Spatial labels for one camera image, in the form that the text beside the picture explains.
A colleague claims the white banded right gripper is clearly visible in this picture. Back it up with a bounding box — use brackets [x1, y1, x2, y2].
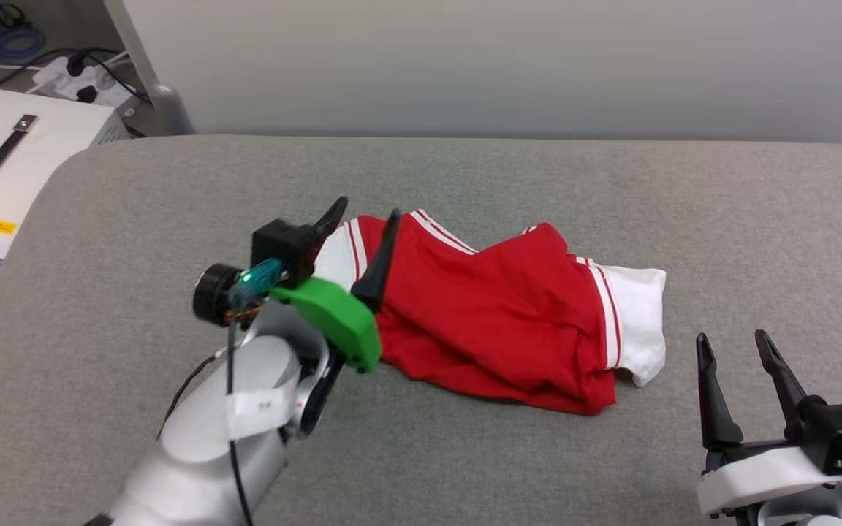
[696, 329, 842, 521]

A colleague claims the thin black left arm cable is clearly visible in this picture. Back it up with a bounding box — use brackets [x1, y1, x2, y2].
[156, 349, 229, 443]

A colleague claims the white power strip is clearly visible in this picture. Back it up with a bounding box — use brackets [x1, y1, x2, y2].
[31, 53, 138, 112]

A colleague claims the blue coiled cable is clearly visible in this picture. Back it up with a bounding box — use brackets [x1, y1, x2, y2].
[0, 25, 48, 66]

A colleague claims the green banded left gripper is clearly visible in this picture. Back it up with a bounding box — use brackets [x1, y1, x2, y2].
[269, 196, 401, 374]

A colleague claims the white label strap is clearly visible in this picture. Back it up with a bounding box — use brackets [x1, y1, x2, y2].
[227, 376, 299, 441]

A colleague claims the grey metal frame leg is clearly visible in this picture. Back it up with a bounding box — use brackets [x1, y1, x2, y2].
[102, 0, 196, 137]

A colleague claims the grey fabric sofa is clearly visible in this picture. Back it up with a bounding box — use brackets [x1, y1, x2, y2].
[0, 135, 842, 526]

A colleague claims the red and white garment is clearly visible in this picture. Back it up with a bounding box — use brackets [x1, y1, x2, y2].
[315, 210, 667, 417]

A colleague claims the white equipment case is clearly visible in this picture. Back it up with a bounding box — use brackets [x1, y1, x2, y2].
[0, 88, 131, 293]

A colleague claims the black left camera cable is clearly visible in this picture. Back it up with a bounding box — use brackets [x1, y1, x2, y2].
[226, 314, 254, 526]

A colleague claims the teal left camera connector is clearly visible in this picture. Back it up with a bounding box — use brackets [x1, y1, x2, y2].
[230, 259, 284, 308]

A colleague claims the black power cable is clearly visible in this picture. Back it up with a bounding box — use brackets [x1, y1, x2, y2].
[0, 47, 153, 104]

